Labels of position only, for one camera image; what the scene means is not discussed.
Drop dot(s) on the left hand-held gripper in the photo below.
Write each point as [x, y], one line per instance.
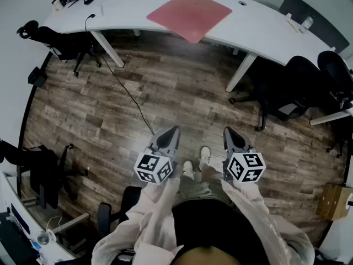
[154, 166]

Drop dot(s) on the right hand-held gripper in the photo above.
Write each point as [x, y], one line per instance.
[246, 166]

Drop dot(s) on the red mat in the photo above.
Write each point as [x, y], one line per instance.
[190, 15]

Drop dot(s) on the person's left forearm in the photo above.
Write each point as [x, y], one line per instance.
[143, 219]

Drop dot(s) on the person's right forearm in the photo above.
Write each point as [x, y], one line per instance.
[256, 217]

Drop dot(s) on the person's right white shoe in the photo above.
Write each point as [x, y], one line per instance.
[205, 156]

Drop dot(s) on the person's white shoe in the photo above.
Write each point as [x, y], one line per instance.
[205, 156]
[188, 169]

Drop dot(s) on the person's left white shoe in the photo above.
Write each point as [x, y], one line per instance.
[188, 169]

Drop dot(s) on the person's legs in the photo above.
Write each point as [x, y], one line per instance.
[201, 184]

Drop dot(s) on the white desk leg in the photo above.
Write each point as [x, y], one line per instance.
[109, 50]
[240, 73]

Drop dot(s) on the black office chair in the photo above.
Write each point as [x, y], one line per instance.
[286, 92]
[41, 170]
[121, 211]
[60, 44]
[336, 70]

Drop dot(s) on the person's torso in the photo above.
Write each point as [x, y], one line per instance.
[218, 225]

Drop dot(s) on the white desk beam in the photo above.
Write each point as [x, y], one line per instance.
[331, 117]

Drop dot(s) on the cardboard box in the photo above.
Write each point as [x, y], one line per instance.
[333, 201]

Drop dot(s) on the yellow strip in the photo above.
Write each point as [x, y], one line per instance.
[292, 25]

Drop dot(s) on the clear water bottle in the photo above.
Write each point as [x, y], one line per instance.
[307, 23]

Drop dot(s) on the round desk grommet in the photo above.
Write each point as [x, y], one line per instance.
[242, 2]

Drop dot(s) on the black desk divider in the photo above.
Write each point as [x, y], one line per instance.
[317, 21]

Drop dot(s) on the small white stick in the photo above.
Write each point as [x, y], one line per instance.
[101, 10]

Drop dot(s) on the clear glass cup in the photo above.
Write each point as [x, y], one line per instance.
[42, 238]

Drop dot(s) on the black wall box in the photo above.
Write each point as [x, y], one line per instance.
[37, 77]

